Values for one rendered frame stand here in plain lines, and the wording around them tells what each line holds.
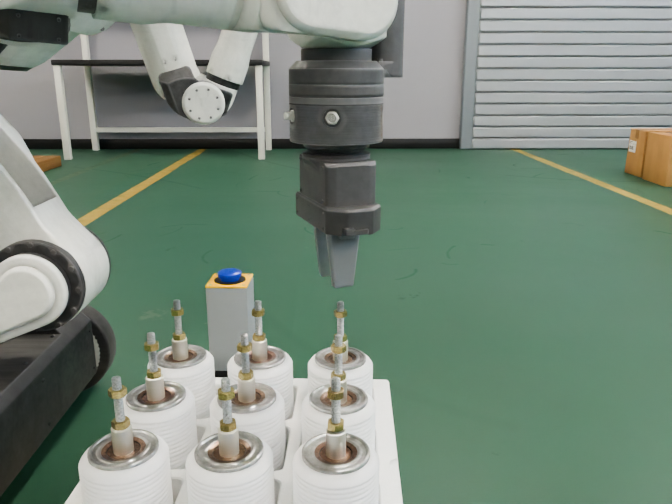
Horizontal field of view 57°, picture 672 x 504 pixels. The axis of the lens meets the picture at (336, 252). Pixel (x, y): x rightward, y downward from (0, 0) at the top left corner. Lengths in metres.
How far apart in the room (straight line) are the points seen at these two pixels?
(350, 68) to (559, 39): 5.44
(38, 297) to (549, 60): 5.33
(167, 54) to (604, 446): 1.06
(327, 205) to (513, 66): 5.32
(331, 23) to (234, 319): 0.64
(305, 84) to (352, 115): 0.05
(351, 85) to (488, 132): 5.28
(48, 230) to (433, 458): 0.74
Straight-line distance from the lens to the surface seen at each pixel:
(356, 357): 0.92
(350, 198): 0.57
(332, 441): 0.70
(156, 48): 1.20
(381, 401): 0.96
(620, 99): 6.19
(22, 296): 1.00
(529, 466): 1.18
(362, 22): 0.54
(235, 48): 1.22
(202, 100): 1.19
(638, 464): 1.26
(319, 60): 0.56
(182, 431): 0.84
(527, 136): 5.92
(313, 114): 0.56
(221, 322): 1.07
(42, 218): 1.02
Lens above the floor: 0.65
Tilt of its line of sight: 16 degrees down
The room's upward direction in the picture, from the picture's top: straight up
